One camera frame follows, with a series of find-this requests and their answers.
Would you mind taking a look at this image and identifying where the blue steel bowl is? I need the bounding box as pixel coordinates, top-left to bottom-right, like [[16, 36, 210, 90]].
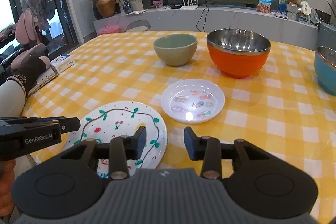
[[314, 46, 336, 95]]

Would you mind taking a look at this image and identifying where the orange steel bowl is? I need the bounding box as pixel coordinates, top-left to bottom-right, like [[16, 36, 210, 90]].
[[206, 28, 271, 79]]

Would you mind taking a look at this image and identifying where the grey tv cabinet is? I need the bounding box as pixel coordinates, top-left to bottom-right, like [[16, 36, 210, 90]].
[[93, 6, 318, 50]]

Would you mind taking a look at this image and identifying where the pink plastic basket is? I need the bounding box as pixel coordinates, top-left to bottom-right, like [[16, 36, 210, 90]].
[[97, 24, 120, 36]]

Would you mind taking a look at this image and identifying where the black power cable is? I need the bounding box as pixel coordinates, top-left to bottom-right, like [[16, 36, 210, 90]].
[[195, 4, 210, 33]]

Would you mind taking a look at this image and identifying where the small white plastic plate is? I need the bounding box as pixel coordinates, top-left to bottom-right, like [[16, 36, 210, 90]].
[[161, 79, 226, 124]]

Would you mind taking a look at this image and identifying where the person left hand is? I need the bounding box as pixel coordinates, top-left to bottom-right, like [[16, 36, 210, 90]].
[[7, 44, 51, 96]]

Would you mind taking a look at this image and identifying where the green ceramic bowl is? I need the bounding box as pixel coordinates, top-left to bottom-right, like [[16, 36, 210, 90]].
[[153, 34, 198, 67]]

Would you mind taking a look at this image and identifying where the white wifi router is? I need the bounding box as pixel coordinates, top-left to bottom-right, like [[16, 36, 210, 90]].
[[181, 0, 199, 10]]

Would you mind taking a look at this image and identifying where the white round fan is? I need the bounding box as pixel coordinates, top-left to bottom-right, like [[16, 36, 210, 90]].
[[300, 1, 311, 16]]

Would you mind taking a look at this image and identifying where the white fruit pattern plate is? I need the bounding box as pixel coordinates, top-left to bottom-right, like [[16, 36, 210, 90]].
[[64, 101, 167, 176]]

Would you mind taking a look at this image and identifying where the bronze round vase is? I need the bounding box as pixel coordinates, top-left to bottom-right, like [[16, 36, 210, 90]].
[[96, 0, 116, 18]]

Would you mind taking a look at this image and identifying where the grey pedal trash bin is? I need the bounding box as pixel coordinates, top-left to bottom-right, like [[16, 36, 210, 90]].
[[317, 22, 336, 50]]

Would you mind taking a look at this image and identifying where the small grey stool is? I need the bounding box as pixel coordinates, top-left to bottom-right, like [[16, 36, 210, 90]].
[[125, 19, 151, 32]]

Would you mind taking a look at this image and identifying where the small white blue box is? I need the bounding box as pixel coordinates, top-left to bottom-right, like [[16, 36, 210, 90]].
[[51, 53, 75, 74]]

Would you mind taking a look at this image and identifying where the ring binder notebook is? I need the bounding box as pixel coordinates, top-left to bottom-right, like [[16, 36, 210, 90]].
[[27, 67, 58, 97]]

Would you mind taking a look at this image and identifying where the blue snack bag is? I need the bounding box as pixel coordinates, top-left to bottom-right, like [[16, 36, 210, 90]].
[[256, 0, 273, 13]]

